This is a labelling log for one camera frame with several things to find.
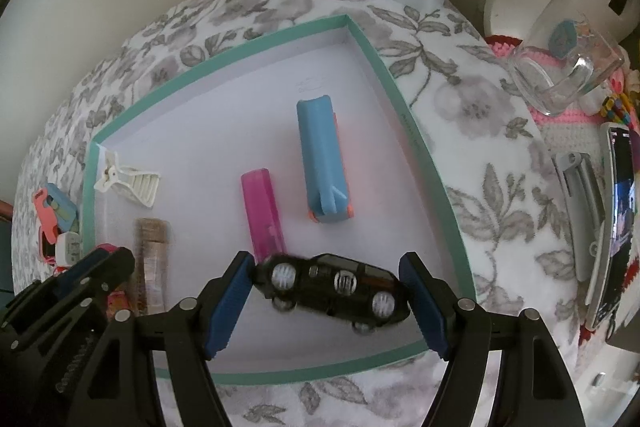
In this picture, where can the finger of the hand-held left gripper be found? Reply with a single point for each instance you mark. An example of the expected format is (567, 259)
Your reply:
(75, 272)
(112, 264)

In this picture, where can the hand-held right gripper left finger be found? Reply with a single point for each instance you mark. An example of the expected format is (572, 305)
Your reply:
(227, 302)

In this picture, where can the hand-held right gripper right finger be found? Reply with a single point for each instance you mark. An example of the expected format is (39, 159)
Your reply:
(425, 302)

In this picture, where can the white charger plug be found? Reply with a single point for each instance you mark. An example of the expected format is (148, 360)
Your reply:
(67, 247)

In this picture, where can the small pink orange figure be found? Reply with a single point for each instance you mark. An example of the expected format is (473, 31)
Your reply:
(119, 302)

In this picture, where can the brown bar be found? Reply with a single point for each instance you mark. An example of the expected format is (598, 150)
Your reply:
(150, 257)

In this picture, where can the pink smartwatch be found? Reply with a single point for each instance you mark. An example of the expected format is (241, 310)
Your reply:
(46, 242)

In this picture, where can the pink toy with blue back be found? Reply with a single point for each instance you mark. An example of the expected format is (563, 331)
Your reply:
(52, 207)

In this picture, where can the white hair clip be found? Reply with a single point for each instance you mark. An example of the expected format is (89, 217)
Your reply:
(135, 182)

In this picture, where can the black toy car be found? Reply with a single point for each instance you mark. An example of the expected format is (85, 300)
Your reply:
(330, 287)

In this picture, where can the magenta plastic tube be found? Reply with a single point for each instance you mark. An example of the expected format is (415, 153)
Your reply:
(262, 212)

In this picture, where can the teal cardboard tray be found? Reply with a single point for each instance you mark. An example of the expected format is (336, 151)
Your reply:
(200, 157)

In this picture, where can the blue toy with pink front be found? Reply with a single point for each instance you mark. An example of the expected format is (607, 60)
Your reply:
(322, 157)

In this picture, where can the pink bar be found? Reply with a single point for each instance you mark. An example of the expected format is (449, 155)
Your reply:
(4, 209)

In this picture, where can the grey phone stand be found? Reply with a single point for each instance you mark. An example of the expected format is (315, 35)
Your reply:
(582, 217)

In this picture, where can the smartphone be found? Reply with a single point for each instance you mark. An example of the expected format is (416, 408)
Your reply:
(620, 227)

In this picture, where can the pink crochet mat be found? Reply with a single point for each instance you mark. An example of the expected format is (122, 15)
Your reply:
(565, 127)

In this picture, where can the clear glass cup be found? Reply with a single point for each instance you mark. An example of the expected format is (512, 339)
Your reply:
(540, 82)

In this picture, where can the colourful bead toy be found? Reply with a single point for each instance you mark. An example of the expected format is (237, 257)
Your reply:
(615, 107)

